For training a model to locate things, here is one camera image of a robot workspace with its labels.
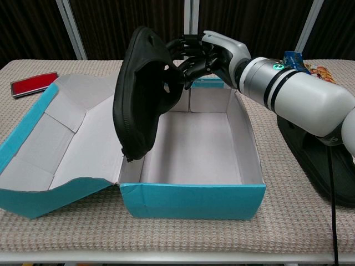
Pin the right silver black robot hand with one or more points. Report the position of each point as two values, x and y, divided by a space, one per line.
227 52

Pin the black rubber slipper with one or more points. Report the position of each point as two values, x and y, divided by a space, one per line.
138 110
319 166

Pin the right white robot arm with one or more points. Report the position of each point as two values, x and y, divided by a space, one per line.
305 97

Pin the blue cling wrap box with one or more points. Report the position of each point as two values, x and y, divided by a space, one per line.
294 59

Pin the light blue cardboard shoe box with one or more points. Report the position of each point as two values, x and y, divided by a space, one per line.
194 199

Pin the dark pleated partition panel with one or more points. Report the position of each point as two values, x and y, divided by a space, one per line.
249 19
27 27
111 22
338 27

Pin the yellow orange snack packet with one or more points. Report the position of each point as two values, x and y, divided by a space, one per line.
320 73

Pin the beige woven tablecloth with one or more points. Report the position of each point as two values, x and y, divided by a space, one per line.
166 238

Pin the red stamp pad case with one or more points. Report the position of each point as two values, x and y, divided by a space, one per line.
32 84

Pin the grey metal partition post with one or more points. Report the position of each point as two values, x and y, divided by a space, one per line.
309 30
191 16
72 30

